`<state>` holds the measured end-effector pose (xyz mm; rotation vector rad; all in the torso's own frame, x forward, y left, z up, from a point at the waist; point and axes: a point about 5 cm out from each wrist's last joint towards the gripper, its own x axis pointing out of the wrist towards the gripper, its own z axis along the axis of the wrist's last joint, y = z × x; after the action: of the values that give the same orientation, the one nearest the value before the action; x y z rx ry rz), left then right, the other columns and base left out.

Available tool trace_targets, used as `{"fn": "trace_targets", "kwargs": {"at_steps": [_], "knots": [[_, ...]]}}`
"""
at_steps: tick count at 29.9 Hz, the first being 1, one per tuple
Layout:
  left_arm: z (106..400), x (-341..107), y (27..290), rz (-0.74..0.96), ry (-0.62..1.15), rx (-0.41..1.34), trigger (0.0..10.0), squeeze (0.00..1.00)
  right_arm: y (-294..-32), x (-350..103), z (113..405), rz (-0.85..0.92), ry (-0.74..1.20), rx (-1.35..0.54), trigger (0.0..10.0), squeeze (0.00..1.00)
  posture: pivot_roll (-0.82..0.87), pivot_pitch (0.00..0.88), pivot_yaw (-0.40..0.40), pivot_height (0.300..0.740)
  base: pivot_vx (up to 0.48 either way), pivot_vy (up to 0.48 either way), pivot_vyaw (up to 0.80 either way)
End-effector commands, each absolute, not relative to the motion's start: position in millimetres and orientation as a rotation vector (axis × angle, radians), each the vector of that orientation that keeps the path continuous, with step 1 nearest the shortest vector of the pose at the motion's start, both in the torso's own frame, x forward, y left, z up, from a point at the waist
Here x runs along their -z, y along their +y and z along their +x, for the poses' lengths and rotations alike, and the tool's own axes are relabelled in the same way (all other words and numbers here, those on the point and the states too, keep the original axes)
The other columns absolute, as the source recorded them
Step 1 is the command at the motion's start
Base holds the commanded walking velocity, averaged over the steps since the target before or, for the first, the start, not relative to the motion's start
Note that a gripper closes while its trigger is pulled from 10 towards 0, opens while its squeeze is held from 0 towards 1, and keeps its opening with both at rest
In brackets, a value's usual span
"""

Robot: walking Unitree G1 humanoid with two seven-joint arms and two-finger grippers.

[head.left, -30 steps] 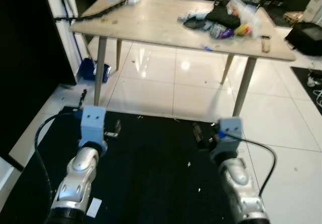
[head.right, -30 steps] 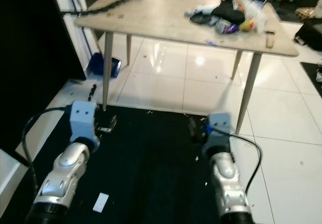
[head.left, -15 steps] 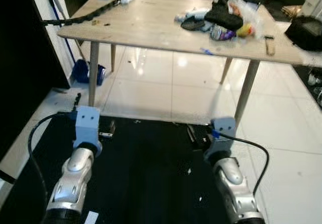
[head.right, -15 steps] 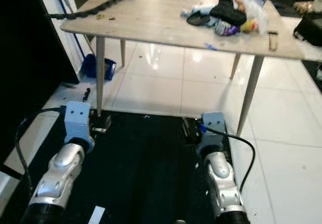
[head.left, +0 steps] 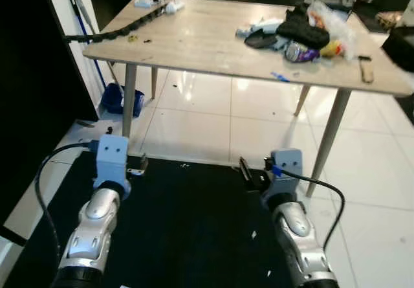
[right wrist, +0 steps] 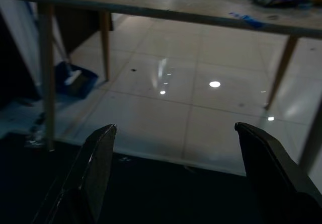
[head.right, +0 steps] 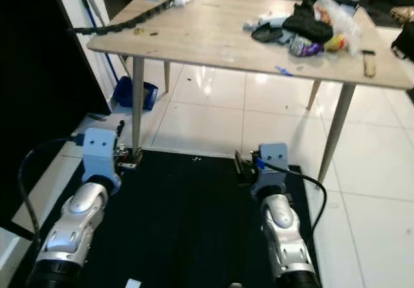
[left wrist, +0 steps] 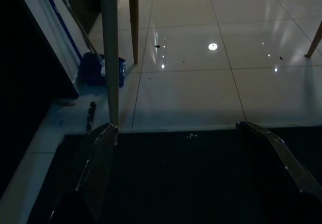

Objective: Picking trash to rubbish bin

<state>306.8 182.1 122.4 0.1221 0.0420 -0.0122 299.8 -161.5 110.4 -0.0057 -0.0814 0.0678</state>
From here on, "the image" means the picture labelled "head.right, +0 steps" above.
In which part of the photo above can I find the blue dustpan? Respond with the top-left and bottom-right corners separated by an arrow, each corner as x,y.
111,76 -> 159,111

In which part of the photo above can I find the black floor mat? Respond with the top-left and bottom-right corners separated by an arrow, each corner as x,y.
10,147 -> 324,288

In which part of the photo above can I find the black cabinet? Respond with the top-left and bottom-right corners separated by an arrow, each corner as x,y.
0,0 -> 112,224

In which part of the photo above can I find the black plastic lid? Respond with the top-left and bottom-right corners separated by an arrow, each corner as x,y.
251,24 -> 285,43

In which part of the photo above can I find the purple snack wrapper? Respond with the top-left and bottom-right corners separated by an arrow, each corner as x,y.
289,36 -> 324,58

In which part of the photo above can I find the light wooden table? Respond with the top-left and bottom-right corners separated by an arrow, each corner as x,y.
87,0 -> 414,185

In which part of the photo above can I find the white blue packaging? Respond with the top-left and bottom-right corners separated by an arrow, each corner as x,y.
243,11 -> 289,33

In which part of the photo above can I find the yellow snack wrapper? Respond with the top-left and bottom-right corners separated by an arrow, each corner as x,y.
323,34 -> 349,52

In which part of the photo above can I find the clear plastic bag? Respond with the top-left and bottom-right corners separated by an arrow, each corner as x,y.
314,0 -> 363,57

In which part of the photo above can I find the black chair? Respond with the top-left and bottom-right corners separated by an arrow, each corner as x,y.
390,23 -> 414,62

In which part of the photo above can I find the woven basket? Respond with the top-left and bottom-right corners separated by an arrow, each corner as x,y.
388,6 -> 414,25

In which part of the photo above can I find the pale right wrist camera mount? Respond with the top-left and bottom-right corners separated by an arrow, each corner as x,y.
252,142 -> 290,198

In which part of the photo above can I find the pale wrist camera mount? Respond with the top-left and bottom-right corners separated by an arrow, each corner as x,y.
252,142 -> 290,198
81,127 -> 118,179

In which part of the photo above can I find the pale left wrist camera mount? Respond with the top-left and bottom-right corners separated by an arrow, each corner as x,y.
81,127 -> 118,179

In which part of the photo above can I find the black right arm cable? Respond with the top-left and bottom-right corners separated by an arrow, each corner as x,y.
256,160 -> 328,240

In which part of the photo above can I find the black cable drag chain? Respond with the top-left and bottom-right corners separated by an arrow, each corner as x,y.
72,0 -> 179,36

